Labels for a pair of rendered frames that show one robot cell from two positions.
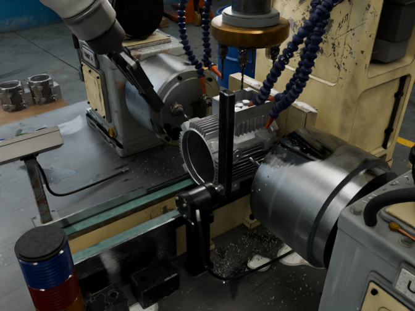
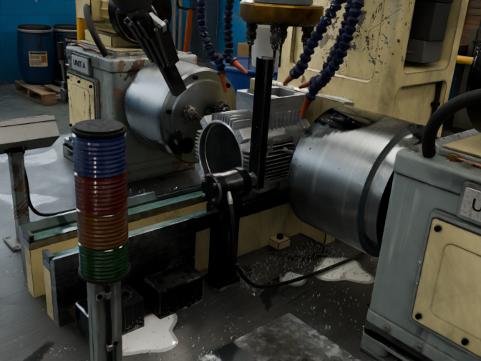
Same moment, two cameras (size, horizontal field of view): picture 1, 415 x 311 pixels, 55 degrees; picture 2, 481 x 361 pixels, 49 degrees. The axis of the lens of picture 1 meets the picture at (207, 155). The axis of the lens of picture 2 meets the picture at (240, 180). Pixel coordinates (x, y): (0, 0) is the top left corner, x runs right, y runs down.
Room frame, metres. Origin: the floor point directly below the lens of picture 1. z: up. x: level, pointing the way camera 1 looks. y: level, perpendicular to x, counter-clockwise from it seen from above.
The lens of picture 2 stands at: (-0.23, 0.11, 1.38)
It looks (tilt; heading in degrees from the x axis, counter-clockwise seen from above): 21 degrees down; 353
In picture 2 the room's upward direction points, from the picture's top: 4 degrees clockwise
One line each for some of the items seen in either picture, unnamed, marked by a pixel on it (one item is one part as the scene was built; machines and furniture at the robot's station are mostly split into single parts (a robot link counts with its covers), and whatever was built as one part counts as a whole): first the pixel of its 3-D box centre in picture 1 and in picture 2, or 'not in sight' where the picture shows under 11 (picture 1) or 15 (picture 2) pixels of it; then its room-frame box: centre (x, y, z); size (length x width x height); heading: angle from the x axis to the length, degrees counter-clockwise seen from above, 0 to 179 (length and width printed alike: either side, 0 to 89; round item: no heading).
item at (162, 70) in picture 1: (164, 93); (170, 105); (1.20, 0.14, 1.04); 0.37 x 0.25 x 0.25; 35
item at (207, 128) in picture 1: (228, 147); (253, 150); (0.90, -0.06, 1.02); 0.20 x 0.19 x 0.19; 124
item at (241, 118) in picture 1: (242, 111); (270, 107); (0.92, -0.09, 1.11); 0.12 x 0.11 x 0.07; 124
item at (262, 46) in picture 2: not in sight; (265, 46); (3.07, -0.40, 0.99); 0.24 x 0.22 x 0.24; 41
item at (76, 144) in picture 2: (46, 258); (100, 150); (0.35, 0.20, 1.19); 0.06 x 0.06 x 0.04
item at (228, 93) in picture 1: (225, 147); (259, 124); (0.72, -0.04, 1.12); 0.04 x 0.03 x 0.26; 125
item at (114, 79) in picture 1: (132, 85); (127, 106); (1.39, 0.28, 0.99); 0.35 x 0.31 x 0.37; 35
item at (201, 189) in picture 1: (266, 210); (300, 214); (0.75, -0.15, 0.92); 0.45 x 0.13 x 0.24; 125
